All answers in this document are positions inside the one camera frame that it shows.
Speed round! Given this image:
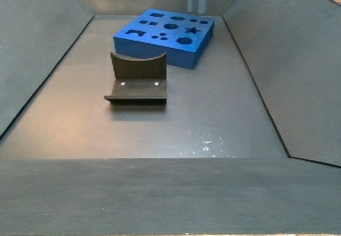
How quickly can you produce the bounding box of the blue shape sorting board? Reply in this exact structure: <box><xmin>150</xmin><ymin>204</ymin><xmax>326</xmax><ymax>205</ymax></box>
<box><xmin>113</xmin><ymin>9</ymin><xmax>213</xmax><ymax>69</ymax></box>

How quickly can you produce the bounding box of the black curved holder stand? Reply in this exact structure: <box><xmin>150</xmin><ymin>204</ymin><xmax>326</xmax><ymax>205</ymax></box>
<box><xmin>104</xmin><ymin>53</ymin><xmax>167</xmax><ymax>105</ymax></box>

